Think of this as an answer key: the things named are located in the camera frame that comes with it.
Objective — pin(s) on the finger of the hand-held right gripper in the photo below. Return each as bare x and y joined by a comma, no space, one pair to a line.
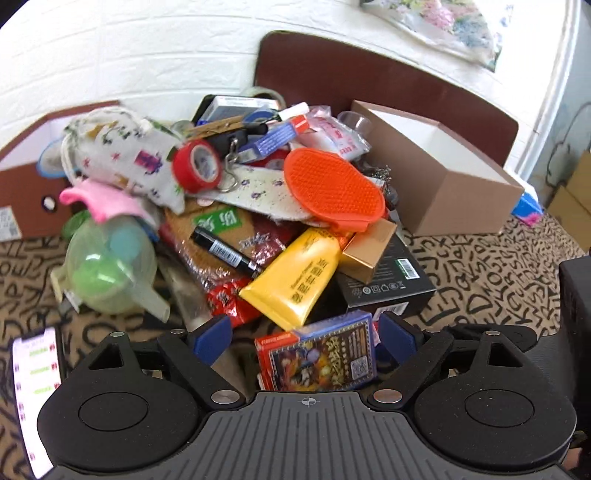
518,339

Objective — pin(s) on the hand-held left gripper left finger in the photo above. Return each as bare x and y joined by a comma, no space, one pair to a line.
213,334

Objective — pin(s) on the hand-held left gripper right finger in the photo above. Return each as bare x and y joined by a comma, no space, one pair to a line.
393,333

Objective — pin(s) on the playing card box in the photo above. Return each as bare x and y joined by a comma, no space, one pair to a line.
318,353

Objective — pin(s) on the orange silicone brush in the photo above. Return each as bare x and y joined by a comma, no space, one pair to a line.
330,187

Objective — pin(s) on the red snack packet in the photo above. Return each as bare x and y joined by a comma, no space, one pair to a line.
228,304

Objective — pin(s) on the black product box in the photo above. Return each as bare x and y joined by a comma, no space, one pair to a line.
392,286

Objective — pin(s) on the letter print cloth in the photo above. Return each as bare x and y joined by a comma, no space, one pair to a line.
485,277

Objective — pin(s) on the gold box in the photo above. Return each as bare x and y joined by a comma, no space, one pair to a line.
369,254

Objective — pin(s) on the black marker pen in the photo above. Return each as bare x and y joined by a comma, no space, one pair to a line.
221,251

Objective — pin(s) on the brown packet with green label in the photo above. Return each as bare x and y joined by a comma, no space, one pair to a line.
217,226

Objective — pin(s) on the yellow tube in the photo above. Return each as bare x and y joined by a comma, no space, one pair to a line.
302,272

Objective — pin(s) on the stacked cardboard boxes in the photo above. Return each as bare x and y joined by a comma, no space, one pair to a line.
575,203

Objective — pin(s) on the green transparent plastic jug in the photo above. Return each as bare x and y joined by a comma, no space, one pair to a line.
108,272

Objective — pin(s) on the blue packet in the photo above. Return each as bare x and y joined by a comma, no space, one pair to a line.
527,210

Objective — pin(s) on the steel wool scourer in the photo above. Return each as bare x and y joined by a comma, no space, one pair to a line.
382,184

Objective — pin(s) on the floral shoe insole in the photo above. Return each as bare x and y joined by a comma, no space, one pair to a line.
263,189

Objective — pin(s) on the open brown cardboard box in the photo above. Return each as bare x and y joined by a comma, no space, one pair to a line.
438,184

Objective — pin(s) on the red tape roll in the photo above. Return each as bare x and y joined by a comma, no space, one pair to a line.
196,166

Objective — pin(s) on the pink plastic piece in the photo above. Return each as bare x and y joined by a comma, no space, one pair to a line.
108,198

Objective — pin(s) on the smartphone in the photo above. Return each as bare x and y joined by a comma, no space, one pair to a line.
37,392

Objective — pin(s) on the clear bag with red print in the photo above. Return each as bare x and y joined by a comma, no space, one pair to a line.
337,136

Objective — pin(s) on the wooden clothespin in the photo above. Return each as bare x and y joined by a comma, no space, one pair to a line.
217,127

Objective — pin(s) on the blue and red toothpaste box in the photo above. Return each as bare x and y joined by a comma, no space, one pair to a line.
274,136

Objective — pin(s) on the clear plastic cup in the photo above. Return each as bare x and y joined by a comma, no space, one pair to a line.
358,121

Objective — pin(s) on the black and white box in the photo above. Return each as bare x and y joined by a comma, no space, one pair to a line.
226,108

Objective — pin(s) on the brown box with round hole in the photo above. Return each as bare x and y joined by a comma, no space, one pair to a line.
23,194

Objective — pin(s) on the white glue stick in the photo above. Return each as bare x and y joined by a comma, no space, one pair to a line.
293,110

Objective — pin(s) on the clear tape roll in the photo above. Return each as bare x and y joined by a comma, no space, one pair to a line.
261,91

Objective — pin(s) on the dark brown chair back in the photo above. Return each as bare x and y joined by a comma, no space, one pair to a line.
351,74

